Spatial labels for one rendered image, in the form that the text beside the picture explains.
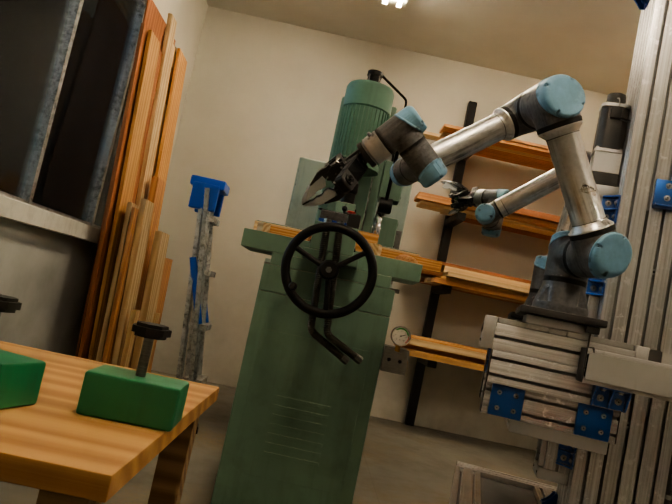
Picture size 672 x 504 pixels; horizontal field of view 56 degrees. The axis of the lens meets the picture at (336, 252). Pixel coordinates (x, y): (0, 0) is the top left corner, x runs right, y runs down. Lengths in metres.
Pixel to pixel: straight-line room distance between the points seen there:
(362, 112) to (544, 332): 0.97
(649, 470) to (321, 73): 3.64
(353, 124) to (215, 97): 2.72
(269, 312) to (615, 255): 1.05
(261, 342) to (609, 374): 1.04
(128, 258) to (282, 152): 1.78
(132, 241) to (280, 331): 1.46
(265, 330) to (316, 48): 3.20
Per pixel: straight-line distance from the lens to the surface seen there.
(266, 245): 2.08
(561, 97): 1.72
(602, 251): 1.72
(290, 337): 2.06
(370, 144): 1.56
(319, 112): 4.78
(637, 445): 2.07
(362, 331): 2.06
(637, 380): 1.73
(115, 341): 3.36
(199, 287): 2.86
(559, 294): 1.83
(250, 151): 4.73
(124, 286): 3.36
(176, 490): 1.12
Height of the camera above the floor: 0.71
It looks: 5 degrees up
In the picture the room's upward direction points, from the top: 12 degrees clockwise
